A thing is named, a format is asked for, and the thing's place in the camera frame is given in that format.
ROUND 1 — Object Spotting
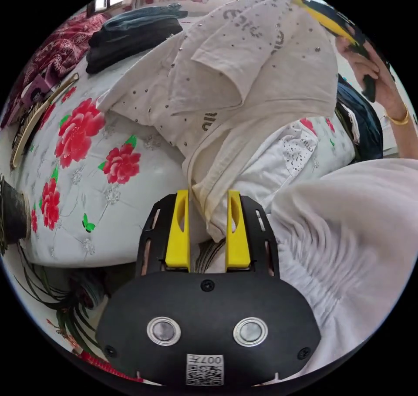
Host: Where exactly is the white t-shirt with studs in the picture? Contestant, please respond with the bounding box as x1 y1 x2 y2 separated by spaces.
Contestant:
97 0 340 243

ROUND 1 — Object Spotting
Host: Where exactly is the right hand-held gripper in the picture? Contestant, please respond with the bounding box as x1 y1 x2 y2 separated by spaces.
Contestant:
291 0 396 103

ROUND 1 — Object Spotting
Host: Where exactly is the red patterned blanket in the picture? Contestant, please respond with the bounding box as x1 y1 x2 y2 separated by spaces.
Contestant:
1 12 110 129

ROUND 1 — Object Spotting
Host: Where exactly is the person's right hand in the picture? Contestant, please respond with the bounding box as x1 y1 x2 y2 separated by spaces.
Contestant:
335 34 409 119

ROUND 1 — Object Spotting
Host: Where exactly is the white garment with dotted print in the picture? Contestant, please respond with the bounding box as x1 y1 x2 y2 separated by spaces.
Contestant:
233 118 357 213

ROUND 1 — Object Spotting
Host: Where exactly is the person's right forearm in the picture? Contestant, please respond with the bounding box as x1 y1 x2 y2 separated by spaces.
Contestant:
384 103 418 160

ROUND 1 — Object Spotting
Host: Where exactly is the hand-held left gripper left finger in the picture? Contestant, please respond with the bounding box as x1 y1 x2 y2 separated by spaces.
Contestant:
165 190 191 271

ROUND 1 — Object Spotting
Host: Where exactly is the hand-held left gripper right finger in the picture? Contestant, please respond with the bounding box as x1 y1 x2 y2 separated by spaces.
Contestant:
225 190 251 271

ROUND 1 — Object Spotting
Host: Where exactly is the dark blue pile of clothes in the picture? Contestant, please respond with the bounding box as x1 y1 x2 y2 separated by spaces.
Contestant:
334 74 384 162

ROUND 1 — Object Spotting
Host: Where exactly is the black pot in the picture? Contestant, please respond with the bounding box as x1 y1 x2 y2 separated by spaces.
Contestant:
0 175 32 256

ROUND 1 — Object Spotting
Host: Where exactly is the person's body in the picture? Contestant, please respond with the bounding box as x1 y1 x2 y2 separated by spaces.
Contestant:
269 157 418 379

